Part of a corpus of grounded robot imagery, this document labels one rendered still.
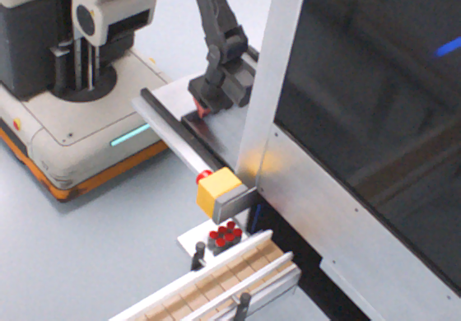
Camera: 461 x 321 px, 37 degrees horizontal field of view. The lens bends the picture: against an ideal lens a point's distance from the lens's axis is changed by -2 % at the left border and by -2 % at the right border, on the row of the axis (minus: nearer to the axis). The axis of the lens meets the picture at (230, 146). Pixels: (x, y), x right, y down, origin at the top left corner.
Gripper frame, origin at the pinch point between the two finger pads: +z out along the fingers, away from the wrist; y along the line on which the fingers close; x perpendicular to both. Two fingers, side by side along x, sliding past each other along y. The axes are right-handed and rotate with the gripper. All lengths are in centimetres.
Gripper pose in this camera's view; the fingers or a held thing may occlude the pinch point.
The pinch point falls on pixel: (203, 114)
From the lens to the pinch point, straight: 167.9
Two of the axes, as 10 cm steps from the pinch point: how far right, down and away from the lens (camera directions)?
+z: -2.4, 5.6, 7.9
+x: 7.7, -3.8, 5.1
